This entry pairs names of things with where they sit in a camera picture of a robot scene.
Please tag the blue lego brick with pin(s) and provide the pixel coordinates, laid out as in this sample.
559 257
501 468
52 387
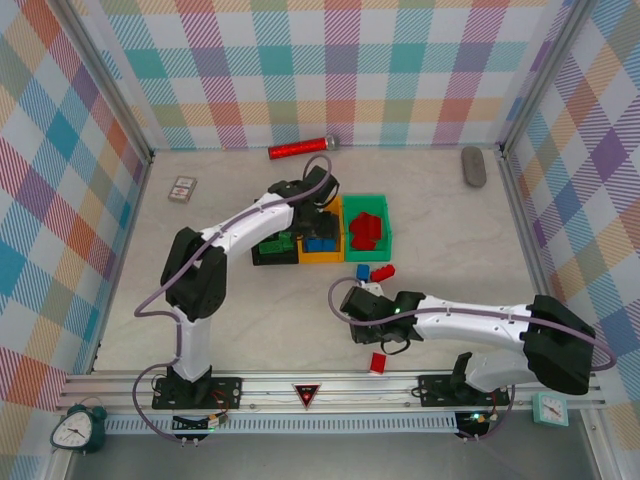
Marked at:
329 245
313 245
362 271

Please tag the long green lego brick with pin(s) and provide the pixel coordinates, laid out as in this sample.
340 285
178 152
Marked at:
272 246

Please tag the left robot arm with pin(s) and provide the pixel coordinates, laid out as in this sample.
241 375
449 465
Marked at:
250 220

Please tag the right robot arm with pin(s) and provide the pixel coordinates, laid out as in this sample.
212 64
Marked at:
475 322

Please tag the long red lego brick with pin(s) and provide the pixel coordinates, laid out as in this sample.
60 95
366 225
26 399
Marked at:
382 273

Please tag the green plastic bin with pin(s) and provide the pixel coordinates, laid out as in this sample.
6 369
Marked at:
367 255

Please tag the red glitter tube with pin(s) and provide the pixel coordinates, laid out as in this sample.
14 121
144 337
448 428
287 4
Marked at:
295 149

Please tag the yellow plastic bin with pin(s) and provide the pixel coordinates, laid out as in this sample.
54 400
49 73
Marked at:
320 257

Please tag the black plastic bin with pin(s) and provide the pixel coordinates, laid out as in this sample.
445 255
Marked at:
275 259

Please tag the triangular red black emblem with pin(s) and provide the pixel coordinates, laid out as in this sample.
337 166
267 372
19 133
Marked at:
306 395

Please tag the small card box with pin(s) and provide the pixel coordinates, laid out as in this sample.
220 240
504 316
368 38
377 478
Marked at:
182 189

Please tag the grey oval stone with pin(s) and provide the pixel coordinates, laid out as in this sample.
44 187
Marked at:
473 167

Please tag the mint square clock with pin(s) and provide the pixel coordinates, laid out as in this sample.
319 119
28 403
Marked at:
550 409

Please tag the dark green alarm clock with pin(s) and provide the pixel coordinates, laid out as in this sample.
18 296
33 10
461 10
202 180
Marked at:
75 432

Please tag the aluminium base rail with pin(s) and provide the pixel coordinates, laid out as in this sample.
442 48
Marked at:
350 387

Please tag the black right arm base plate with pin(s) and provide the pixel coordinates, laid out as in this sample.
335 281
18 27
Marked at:
435 390

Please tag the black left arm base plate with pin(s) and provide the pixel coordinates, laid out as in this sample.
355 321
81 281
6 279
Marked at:
225 392

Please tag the aluminium frame post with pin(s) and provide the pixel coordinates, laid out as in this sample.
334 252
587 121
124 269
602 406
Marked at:
550 70

